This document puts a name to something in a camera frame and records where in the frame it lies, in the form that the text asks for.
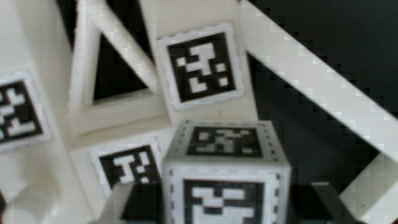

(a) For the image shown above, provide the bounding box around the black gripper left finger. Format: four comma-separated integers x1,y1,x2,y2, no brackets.
91,181,166,224

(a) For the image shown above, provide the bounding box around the white tagged cube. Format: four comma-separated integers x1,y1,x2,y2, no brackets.
162,120,292,224

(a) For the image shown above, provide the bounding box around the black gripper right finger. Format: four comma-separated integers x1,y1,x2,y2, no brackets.
290,181,370,224

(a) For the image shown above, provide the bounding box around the white chair back part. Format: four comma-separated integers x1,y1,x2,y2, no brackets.
0,0,258,224

